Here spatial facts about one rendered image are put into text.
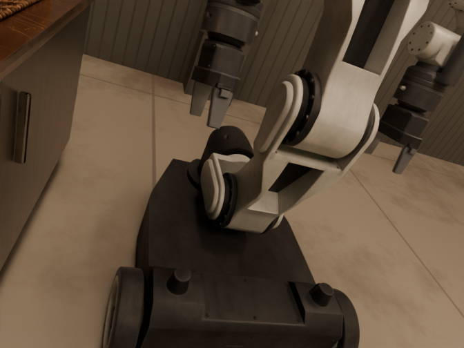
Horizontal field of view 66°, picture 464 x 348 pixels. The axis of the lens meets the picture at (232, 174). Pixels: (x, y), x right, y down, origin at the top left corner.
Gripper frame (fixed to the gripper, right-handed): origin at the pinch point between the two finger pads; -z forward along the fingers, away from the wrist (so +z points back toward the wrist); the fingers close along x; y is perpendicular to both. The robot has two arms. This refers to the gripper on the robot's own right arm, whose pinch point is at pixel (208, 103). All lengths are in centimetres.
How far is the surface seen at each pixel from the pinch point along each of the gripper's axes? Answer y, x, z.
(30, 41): -28.0, -6.6, 1.6
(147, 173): 9, -73, -37
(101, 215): -7, -49, -45
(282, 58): 95, -159, 30
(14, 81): -29.0, -4.9, -4.7
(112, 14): -10, -170, 22
